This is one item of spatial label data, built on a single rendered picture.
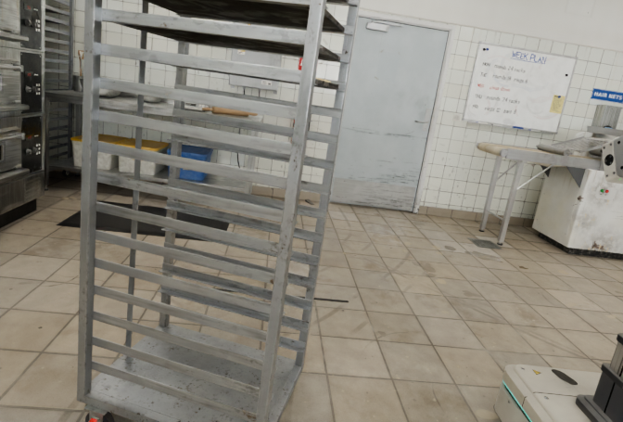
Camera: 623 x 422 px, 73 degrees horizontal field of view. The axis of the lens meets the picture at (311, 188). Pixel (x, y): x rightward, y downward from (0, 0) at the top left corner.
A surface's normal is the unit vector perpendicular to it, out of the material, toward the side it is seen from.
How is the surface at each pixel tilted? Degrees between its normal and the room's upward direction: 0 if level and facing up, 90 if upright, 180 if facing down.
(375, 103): 90
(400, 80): 90
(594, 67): 90
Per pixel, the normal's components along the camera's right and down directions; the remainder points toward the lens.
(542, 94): 0.07, 0.23
